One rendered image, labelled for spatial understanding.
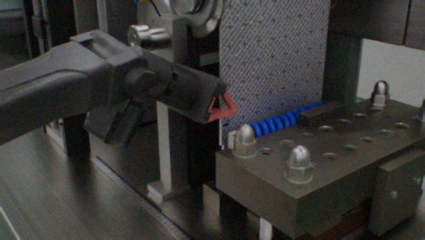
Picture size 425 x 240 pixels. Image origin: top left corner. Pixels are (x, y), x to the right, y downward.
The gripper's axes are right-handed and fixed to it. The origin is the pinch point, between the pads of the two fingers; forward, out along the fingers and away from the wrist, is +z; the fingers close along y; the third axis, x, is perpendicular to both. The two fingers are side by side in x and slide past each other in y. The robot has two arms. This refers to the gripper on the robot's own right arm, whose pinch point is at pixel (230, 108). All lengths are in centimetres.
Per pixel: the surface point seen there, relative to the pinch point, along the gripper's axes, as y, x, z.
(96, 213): -10.8, -24.4, -8.1
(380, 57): -141, 77, 260
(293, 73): 0.2, 9.7, 10.0
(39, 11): -43.2, 2.4, -17.5
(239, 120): 0.2, -1.1, 2.6
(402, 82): -120, 65, 267
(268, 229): 12.6, -13.6, 4.4
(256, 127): 3.0, -0.9, 4.1
